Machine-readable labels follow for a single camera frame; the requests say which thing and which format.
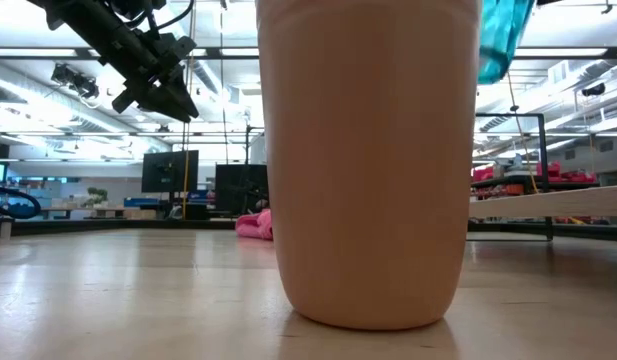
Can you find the large black screen panel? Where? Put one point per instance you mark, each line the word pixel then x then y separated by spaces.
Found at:
pixel 240 189

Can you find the pale pink plastic cup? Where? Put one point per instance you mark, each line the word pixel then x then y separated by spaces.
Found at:
pixel 368 165

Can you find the blue storage box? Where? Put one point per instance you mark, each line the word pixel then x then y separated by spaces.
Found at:
pixel 140 202

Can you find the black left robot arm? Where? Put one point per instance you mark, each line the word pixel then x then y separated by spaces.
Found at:
pixel 95 27

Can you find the pink crumpled cloth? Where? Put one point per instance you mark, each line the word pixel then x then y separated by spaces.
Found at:
pixel 255 225

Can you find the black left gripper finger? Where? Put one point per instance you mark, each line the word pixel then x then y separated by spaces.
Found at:
pixel 163 105
pixel 184 97

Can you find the small green potted plant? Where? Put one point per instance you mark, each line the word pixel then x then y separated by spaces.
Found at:
pixel 96 196

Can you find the black ceiling camera rig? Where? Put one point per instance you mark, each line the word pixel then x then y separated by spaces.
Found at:
pixel 75 80

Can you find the black computer monitor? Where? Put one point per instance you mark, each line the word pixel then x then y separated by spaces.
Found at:
pixel 169 171

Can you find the wooden shelf board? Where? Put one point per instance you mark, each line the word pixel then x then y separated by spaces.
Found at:
pixel 553 202

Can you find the black metal shelf frame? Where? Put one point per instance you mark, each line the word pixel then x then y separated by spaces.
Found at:
pixel 542 150

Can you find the teal cloth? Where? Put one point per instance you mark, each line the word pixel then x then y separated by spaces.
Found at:
pixel 500 40

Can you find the black cart with red bins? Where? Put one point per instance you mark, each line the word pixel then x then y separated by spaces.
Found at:
pixel 538 180

